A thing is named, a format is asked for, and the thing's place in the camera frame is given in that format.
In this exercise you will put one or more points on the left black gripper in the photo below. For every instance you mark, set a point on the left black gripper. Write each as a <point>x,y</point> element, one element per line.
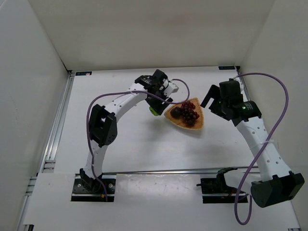
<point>158,105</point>

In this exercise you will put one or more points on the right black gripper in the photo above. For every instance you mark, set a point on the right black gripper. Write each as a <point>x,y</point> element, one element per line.
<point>215,103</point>

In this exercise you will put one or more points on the green fake apple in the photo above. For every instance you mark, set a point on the green fake apple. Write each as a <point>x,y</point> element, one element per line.
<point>154,112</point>

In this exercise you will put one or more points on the red fake grape bunch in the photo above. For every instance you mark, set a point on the red fake grape bunch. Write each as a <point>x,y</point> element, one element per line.
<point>188,113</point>

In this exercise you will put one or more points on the dark purple fake fruit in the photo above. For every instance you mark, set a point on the dark purple fake fruit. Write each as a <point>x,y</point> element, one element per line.
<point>176,112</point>

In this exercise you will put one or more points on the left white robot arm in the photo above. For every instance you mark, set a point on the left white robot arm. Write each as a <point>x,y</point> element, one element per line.
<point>102,121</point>

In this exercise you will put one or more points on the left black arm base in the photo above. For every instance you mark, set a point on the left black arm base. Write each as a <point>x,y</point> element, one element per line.
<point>82,192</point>

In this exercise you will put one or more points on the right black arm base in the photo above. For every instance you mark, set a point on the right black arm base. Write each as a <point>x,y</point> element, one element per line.
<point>215,190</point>

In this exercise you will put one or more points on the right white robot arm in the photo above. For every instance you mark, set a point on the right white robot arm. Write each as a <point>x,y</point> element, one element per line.
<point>277,182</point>

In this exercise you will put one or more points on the woven bamboo fruit basket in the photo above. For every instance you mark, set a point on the woven bamboo fruit basket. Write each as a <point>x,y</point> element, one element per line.
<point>180,123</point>

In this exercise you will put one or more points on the right blue corner label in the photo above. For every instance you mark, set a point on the right blue corner label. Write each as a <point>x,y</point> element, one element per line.
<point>226,68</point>

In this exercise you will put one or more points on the blue corner label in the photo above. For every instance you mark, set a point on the blue corner label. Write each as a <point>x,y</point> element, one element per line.
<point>88,73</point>
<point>226,68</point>

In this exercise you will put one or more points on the left blue corner label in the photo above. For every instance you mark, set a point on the left blue corner label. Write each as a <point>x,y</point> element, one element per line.
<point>88,73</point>

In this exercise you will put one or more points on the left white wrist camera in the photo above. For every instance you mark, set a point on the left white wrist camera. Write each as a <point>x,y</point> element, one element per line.
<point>171,88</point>

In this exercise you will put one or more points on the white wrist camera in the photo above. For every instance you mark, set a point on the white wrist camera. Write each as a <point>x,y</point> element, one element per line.
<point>240,83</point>
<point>171,88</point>

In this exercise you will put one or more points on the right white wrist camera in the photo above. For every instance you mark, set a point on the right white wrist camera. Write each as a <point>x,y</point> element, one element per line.
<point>240,83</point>

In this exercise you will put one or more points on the aluminium front rail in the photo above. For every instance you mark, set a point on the aluminium front rail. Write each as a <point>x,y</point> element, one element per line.
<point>170,171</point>

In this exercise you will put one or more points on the aluminium left side rail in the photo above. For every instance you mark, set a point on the aluminium left side rail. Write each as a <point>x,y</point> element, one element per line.
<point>50,151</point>

